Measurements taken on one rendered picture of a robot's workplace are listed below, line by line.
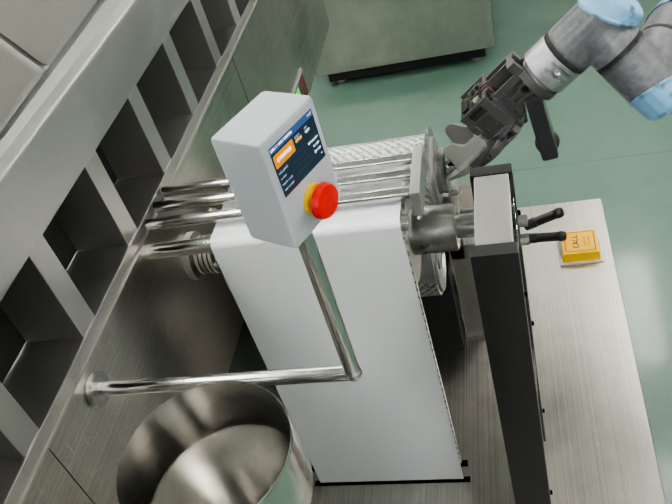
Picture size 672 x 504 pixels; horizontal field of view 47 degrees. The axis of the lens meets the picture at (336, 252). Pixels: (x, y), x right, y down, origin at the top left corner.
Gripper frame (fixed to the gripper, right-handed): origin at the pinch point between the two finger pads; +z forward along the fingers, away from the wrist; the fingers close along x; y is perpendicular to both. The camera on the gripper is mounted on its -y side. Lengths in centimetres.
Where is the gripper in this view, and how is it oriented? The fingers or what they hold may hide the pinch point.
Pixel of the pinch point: (457, 169)
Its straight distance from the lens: 124.9
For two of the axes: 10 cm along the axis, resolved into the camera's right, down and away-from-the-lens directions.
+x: -1.2, 6.7, -7.4
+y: -8.1, -5.0, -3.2
